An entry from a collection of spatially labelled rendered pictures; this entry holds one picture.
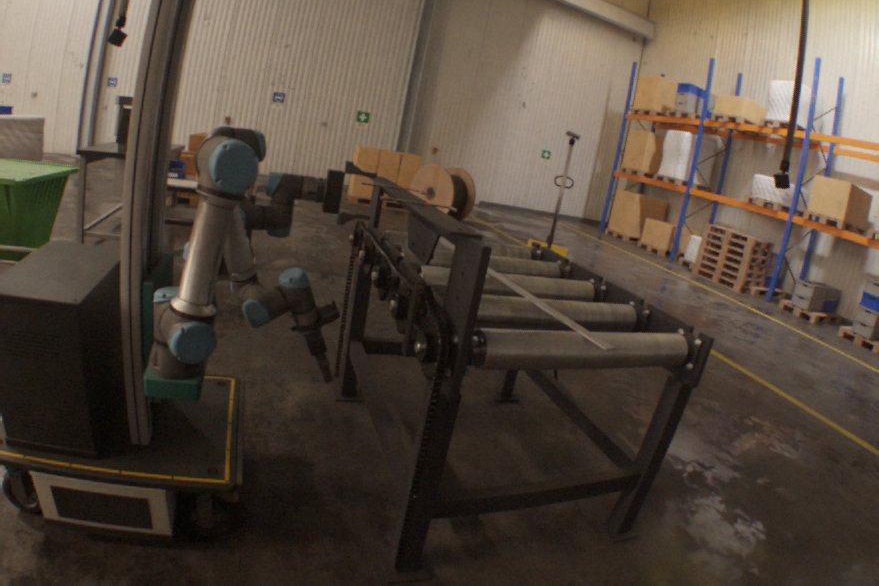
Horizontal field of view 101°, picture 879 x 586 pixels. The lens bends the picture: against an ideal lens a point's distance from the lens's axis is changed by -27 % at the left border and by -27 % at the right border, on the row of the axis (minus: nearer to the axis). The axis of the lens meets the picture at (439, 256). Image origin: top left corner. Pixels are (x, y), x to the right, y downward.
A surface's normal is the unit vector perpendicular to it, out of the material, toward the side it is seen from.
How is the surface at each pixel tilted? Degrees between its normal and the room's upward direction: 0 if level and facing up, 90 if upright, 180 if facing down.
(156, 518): 90
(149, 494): 90
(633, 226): 90
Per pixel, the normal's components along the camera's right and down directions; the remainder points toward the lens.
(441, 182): -0.67, 0.04
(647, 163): 0.31, 0.27
